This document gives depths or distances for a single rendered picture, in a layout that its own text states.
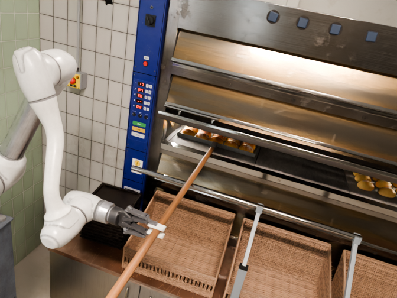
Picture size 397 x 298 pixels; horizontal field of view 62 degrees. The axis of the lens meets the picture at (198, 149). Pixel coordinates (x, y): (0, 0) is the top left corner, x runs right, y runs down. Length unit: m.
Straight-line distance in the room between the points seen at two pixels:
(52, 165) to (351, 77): 1.47
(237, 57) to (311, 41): 0.39
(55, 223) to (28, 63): 0.57
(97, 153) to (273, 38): 1.38
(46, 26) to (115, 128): 0.75
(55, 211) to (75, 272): 0.96
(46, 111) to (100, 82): 0.95
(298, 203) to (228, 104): 0.74
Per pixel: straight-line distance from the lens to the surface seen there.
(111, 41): 2.16
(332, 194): 2.12
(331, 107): 1.92
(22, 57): 1.33
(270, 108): 1.94
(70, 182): 2.68
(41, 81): 1.31
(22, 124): 1.60
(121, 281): 1.18
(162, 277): 2.03
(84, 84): 2.27
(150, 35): 2.00
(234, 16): 1.89
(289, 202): 2.15
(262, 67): 1.88
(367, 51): 1.89
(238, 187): 2.14
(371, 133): 2.01
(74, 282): 2.32
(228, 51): 1.92
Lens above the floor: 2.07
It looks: 24 degrees down
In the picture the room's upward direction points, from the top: 11 degrees clockwise
